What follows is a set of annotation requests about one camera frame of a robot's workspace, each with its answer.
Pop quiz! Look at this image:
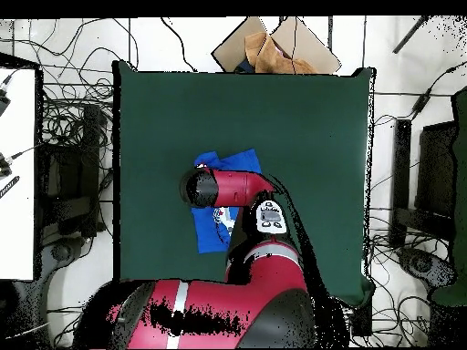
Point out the blue printed T-shirt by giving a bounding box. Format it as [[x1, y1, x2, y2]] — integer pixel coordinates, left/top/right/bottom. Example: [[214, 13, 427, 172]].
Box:
[[190, 148, 263, 255]]

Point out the dark blue cloth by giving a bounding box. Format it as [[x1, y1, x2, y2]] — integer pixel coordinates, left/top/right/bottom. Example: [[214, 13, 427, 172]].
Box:
[[233, 58, 257, 74]]

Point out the dark green table cloth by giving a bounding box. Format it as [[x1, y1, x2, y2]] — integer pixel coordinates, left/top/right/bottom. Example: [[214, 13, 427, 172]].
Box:
[[110, 59, 377, 307], [430, 86, 467, 308]]

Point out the brown cardboard box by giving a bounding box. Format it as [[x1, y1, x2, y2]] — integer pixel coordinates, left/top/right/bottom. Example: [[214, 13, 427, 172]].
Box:
[[211, 15, 342, 76]]

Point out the tan cloth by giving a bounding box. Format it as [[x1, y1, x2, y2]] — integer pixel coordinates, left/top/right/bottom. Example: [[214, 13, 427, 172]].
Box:
[[244, 31, 321, 75]]

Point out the black ribbed strip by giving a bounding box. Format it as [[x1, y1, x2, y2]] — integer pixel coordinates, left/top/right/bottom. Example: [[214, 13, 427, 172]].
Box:
[[0, 175, 21, 201]]

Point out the black device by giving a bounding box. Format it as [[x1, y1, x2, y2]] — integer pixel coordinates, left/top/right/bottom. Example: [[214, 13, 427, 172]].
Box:
[[0, 87, 12, 118], [0, 151, 15, 180]]

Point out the black table leg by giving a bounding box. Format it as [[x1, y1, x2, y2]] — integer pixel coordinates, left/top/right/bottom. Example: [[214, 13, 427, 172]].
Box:
[[350, 297, 374, 337]]

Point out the black power adapter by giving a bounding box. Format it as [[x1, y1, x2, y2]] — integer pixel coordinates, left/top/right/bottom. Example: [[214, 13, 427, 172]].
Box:
[[410, 90, 432, 119]]

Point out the black rod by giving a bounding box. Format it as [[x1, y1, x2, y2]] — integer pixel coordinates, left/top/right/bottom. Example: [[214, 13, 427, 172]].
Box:
[[392, 15, 433, 55]]

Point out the black cable tangle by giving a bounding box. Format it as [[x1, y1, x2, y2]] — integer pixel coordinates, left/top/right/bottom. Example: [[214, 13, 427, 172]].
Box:
[[37, 17, 115, 150], [366, 203, 433, 347], [47, 304, 85, 350]]

